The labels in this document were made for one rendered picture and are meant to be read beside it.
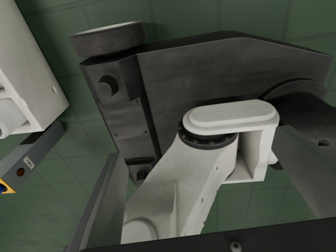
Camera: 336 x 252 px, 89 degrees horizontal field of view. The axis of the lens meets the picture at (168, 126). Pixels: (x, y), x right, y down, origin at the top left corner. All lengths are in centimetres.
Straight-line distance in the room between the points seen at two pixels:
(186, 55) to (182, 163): 26
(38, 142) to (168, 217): 64
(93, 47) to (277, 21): 54
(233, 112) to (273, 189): 89
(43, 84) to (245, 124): 64
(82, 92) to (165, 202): 59
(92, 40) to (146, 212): 37
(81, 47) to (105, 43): 6
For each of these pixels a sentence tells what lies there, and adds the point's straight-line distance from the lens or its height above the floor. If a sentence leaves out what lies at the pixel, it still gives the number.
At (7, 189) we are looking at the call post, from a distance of 75.
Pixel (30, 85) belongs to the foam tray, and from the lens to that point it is 69.
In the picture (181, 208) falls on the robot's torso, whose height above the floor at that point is 47.
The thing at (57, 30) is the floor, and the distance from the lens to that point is 72.
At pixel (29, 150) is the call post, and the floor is 19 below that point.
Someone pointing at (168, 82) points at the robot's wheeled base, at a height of 17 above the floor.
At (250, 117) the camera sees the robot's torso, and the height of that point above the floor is 32.
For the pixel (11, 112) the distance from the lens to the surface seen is 67.
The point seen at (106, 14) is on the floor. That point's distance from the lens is 65.
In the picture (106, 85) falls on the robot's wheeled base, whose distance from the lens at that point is 43.
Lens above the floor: 62
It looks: 55 degrees down
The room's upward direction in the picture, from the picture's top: 177 degrees counter-clockwise
